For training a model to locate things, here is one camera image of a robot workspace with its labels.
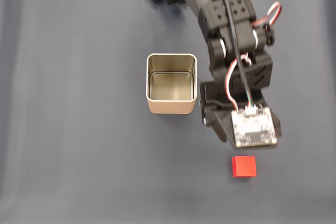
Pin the beige square metal container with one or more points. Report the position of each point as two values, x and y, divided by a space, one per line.
170 106

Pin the wrist camera with black bracket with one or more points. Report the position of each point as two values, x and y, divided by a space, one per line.
252 129

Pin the red cube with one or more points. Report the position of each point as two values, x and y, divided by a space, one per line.
244 167

